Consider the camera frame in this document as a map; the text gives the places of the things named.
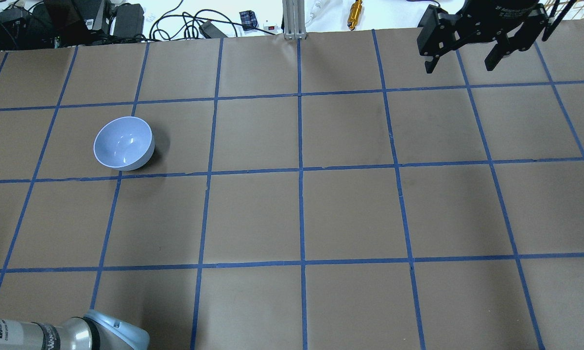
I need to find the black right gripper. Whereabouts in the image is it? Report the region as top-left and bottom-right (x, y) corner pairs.
(417, 0), (550, 74)

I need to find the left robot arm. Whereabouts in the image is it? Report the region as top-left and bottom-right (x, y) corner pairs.
(0, 310), (150, 350)

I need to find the blue bowl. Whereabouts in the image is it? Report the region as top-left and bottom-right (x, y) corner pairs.
(93, 116), (155, 172)

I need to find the gold metal cylinder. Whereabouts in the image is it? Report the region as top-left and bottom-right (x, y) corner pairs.
(346, 0), (362, 31)

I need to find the small blue black device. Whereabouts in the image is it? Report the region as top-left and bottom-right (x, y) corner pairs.
(239, 10), (258, 32)

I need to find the black power adapter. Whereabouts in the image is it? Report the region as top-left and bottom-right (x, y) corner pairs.
(199, 21), (228, 38)

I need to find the black laptop charger brick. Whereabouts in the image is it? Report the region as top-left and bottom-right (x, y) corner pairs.
(112, 3), (145, 38)

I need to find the aluminium frame post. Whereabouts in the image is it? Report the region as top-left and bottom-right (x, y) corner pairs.
(281, 0), (307, 40)

